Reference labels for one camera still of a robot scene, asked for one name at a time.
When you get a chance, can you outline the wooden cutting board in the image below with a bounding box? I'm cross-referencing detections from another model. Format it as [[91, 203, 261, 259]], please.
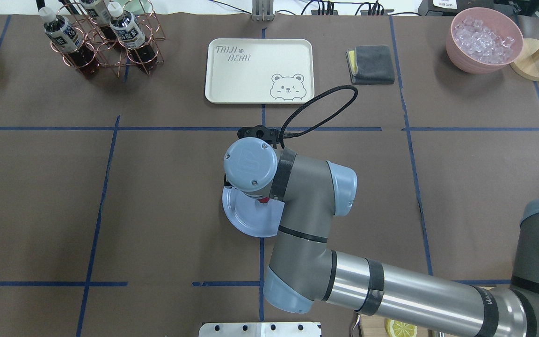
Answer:
[[349, 313, 445, 337]]

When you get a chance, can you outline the cream bear tray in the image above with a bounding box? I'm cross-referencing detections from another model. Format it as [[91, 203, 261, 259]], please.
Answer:
[[204, 38, 315, 104]]

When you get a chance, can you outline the tea bottle right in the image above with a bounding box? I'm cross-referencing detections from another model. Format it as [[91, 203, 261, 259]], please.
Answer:
[[107, 1, 158, 74]]

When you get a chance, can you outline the tea bottle back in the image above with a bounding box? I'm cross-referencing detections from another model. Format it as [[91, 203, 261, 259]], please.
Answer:
[[79, 0, 123, 51]]

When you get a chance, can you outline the pink bowl of ice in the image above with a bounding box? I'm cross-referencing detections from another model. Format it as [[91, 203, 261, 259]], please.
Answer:
[[446, 7, 524, 74]]

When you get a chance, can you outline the blue plate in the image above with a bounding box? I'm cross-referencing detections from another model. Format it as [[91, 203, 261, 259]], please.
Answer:
[[222, 186, 284, 238]]

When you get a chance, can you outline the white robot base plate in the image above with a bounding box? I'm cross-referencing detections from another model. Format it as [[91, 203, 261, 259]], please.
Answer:
[[198, 322, 322, 337]]

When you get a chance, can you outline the copper wire bottle rack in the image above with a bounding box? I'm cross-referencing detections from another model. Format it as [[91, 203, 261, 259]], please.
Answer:
[[56, 0, 166, 75]]

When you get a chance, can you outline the tea bottle left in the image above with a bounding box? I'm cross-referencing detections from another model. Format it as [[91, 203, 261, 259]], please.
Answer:
[[38, 7, 99, 77]]

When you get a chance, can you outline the grey folded cloth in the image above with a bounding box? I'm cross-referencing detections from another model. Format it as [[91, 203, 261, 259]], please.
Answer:
[[346, 45, 395, 85]]

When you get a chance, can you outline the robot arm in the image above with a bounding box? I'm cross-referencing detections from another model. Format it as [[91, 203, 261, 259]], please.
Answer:
[[223, 137, 539, 337]]

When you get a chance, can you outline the tea bottle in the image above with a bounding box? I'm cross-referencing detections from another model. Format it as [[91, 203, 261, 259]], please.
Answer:
[[79, 0, 123, 51], [107, 1, 158, 74], [38, 7, 99, 77]]

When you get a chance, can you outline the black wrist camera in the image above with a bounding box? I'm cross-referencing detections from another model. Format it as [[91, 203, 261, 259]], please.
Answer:
[[237, 125, 280, 149]]

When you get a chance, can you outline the half lemon slice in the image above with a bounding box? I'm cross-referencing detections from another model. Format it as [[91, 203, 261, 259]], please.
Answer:
[[385, 319, 418, 337]]

